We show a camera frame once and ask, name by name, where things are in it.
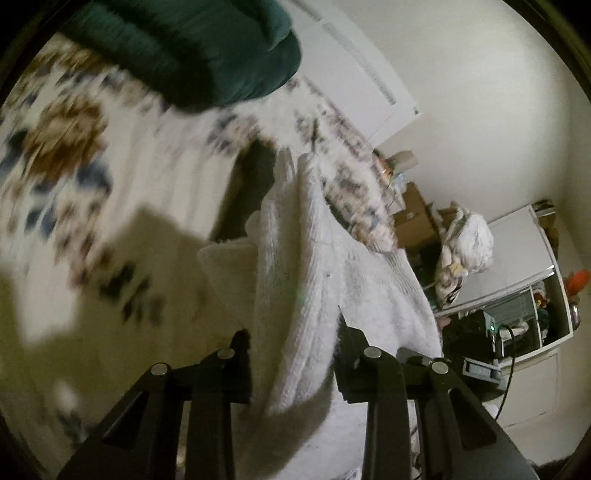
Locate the dark green plush blanket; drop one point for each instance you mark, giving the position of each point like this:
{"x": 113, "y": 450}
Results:
{"x": 194, "y": 50}

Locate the white wardrobe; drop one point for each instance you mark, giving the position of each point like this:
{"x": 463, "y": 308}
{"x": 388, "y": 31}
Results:
{"x": 517, "y": 249}

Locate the large brown cardboard box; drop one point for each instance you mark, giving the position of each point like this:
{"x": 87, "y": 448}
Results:
{"x": 415, "y": 217}

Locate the pile of white laundry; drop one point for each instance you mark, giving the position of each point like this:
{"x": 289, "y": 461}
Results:
{"x": 466, "y": 244}

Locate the white headboard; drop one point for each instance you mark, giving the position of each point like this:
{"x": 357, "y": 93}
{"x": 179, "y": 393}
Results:
{"x": 360, "y": 69}

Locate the orange plush toy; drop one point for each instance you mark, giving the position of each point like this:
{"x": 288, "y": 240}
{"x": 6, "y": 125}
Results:
{"x": 579, "y": 282}

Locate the white knit sweater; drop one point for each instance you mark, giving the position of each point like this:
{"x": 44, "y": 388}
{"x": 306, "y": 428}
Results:
{"x": 300, "y": 286}

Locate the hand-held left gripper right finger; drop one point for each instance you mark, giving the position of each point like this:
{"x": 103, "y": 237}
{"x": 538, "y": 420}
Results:
{"x": 355, "y": 369}

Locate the floral patterned bedspread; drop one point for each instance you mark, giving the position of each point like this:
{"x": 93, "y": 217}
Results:
{"x": 138, "y": 161}

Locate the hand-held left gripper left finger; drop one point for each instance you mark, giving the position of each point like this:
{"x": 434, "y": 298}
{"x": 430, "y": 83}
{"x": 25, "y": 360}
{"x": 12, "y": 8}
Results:
{"x": 235, "y": 367}

